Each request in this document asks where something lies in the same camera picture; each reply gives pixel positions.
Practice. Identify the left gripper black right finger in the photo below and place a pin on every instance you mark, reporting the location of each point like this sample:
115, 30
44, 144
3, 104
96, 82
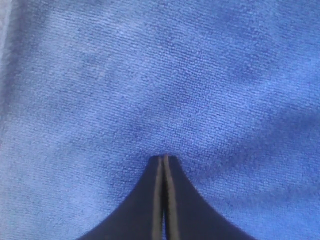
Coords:
187, 215

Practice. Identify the blue terry towel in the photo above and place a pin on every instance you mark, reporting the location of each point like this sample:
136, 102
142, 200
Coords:
90, 89

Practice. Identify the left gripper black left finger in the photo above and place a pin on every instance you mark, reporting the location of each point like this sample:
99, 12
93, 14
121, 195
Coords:
140, 215

